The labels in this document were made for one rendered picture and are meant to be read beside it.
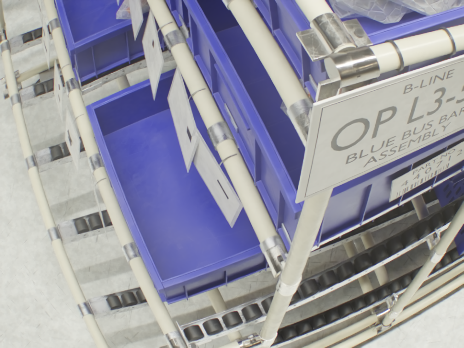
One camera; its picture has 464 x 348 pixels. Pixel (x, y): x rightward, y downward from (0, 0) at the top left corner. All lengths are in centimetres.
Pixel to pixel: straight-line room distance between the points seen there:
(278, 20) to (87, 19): 98
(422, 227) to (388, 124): 83
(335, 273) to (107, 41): 62
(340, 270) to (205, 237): 25
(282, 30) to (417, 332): 158
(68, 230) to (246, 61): 74
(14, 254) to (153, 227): 88
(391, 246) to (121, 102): 57
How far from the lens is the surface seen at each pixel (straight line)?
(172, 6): 154
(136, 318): 245
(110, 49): 184
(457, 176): 182
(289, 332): 204
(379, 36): 91
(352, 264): 176
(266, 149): 122
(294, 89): 105
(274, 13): 103
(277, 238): 139
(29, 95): 225
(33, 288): 250
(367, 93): 87
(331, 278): 172
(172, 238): 173
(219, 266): 158
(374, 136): 97
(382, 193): 134
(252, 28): 109
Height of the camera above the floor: 235
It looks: 65 degrees down
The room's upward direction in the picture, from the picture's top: 6 degrees clockwise
